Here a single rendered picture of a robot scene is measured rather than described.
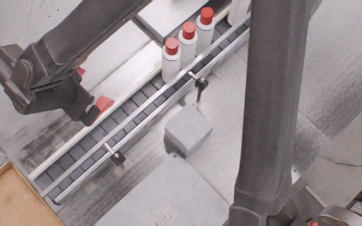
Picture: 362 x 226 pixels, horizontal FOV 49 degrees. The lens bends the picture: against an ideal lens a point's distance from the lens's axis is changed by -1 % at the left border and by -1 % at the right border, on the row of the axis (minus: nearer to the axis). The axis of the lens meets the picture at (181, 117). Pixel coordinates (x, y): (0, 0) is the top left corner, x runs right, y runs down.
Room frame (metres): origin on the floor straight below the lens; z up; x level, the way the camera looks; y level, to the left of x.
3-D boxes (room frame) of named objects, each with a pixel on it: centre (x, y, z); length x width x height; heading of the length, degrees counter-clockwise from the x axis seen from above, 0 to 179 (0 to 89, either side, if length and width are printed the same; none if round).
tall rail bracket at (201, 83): (0.45, -0.03, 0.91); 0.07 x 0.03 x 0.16; 50
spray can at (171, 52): (0.48, 0.04, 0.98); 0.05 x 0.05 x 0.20
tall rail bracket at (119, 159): (0.22, 0.17, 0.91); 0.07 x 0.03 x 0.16; 50
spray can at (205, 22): (0.58, -0.04, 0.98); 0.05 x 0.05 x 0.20
